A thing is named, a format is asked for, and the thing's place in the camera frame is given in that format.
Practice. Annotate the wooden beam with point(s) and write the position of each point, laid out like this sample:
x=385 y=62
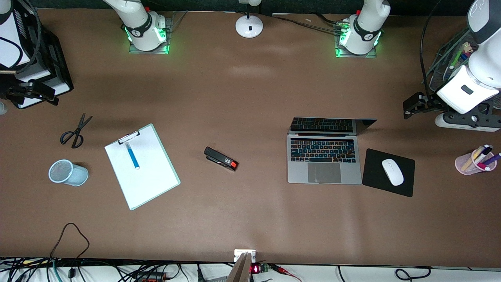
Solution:
x=240 y=270

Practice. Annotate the purple marker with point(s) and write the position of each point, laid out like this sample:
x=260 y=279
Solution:
x=494 y=158

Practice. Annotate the pink mesh pen cup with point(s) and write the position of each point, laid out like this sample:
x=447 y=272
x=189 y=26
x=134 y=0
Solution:
x=458 y=160

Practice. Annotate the small white box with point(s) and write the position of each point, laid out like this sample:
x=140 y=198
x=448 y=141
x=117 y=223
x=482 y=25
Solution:
x=238 y=254

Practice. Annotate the black scissors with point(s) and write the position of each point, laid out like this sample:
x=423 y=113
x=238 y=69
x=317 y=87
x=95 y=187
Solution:
x=79 y=129

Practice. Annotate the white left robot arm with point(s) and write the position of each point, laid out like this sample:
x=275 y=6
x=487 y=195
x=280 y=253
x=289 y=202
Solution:
x=364 y=31

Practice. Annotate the green pen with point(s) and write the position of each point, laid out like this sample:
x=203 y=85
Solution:
x=456 y=59

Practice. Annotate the black stapler with red tip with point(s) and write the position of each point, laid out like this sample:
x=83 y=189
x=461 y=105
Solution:
x=219 y=157

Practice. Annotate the white computer mouse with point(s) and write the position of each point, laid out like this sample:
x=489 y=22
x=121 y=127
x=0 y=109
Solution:
x=392 y=172

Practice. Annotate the blue mesh pen cup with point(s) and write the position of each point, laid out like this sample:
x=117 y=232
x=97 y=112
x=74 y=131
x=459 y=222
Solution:
x=78 y=175

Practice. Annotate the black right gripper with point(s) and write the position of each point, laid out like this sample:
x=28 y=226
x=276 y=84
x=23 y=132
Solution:
x=11 y=87

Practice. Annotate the black and white marker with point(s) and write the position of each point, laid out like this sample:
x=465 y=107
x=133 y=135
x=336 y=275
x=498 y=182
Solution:
x=485 y=152

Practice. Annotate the white clipboard with mint edge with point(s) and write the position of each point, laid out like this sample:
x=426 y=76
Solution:
x=148 y=184

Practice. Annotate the red LED display module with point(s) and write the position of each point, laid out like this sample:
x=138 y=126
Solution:
x=255 y=269

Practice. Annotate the black stacked document tray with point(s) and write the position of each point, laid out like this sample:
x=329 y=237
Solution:
x=58 y=74

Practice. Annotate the white round lamp base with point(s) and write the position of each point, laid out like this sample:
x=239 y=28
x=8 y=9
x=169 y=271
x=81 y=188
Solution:
x=249 y=28

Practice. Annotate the black mouse pad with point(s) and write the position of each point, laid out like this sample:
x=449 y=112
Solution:
x=373 y=176

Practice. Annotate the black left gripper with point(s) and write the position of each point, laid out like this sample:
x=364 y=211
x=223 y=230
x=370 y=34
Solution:
x=429 y=103

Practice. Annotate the orange and black power strip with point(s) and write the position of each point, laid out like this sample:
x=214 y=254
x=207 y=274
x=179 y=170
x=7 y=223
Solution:
x=150 y=277

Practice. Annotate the blue marker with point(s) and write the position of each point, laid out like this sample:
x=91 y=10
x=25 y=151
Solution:
x=133 y=157

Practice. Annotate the silver laptop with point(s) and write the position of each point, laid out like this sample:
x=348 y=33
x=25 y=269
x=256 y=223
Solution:
x=325 y=172

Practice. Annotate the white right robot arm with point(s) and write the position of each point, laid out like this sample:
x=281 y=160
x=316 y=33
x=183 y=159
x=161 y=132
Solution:
x=143 y=27

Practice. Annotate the pink marker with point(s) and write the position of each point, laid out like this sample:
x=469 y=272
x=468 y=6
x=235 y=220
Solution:
x=484 y=167

